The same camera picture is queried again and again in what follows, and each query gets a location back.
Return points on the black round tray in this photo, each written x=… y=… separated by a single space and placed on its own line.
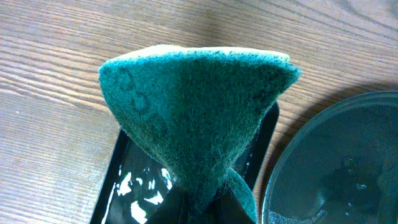
x=341 y=167

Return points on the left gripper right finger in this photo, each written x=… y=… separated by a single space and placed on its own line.
x=227 y=210

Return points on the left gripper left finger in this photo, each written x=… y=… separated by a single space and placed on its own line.
x=173 y=209

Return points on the green scouring sponge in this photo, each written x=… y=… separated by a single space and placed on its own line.
x=194 y=110

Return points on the black rectangular tray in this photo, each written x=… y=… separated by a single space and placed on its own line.
x=135 y=184

